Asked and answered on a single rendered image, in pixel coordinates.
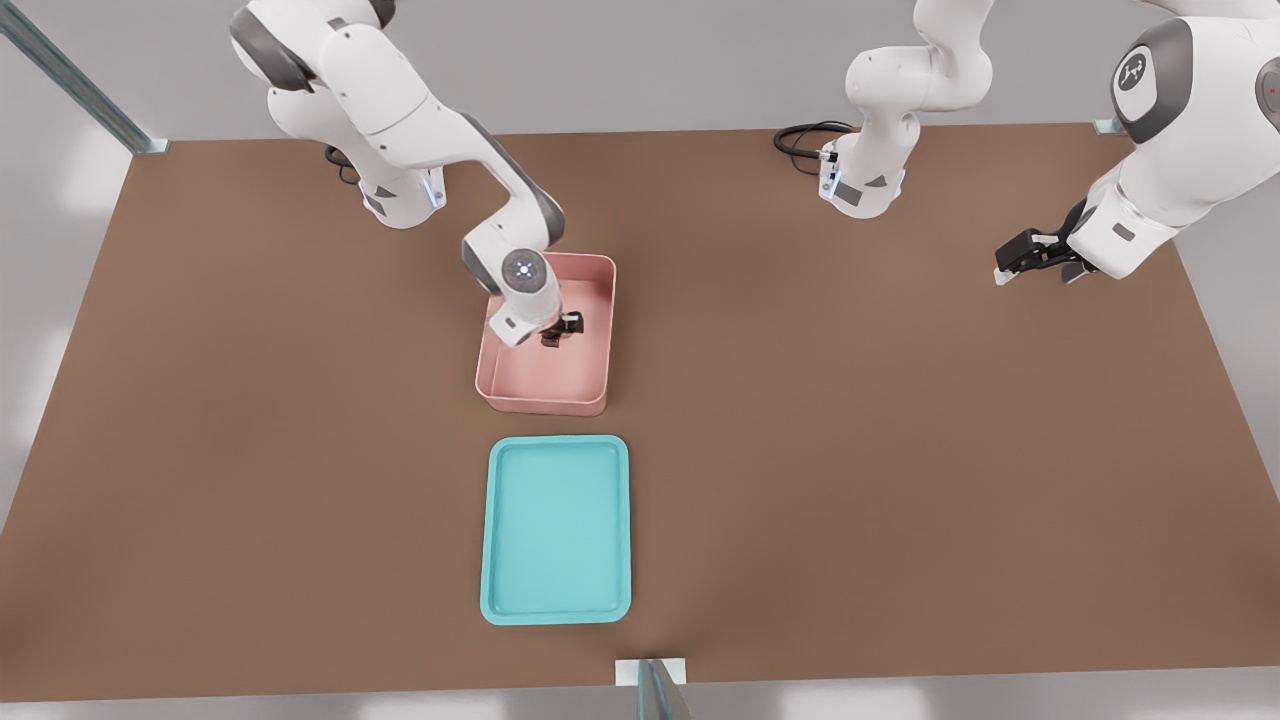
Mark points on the pink plastic box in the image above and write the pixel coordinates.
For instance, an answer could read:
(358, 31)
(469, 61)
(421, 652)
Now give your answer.
(560, 380)

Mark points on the pale blue-green tray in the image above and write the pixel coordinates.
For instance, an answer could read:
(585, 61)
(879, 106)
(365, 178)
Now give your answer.
(556, 530)

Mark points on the silver frame post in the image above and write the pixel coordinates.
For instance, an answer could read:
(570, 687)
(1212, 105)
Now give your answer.
(1108, 126)
(80, 85)
(655, 690)

